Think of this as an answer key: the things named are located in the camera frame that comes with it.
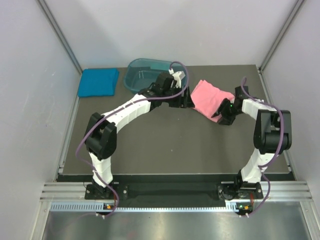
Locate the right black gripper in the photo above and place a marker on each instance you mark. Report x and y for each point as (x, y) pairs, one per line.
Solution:
(227, 120)

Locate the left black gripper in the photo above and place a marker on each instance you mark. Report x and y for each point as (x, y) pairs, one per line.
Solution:
(183, 102)

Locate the pink t shirt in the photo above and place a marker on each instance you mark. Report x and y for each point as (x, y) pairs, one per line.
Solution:
(208, 98)

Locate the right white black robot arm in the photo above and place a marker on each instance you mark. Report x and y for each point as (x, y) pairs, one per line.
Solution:
(272, 135)

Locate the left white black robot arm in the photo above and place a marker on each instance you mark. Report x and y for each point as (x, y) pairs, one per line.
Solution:
(102, 131)

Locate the teal plastic tub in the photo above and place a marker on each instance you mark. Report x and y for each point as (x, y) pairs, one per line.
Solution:
(142, 72)

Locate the folded blue t shirt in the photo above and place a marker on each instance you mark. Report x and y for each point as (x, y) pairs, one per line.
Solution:
(98, 82)

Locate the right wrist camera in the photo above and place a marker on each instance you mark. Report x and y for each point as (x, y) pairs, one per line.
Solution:
(241, 93)

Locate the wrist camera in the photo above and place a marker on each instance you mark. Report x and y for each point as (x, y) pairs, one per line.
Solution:
(178, 76)
(241, 93)

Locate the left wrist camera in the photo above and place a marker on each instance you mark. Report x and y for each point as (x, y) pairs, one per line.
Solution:
(178, 76)

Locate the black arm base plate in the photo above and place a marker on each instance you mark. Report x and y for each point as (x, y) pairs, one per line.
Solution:
(214, 186)

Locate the aluminium frame rail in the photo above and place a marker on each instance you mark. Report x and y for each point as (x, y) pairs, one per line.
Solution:
(63, 192)

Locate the grey slotted cable duct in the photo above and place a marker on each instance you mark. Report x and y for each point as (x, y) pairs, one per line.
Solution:
(102, 207)

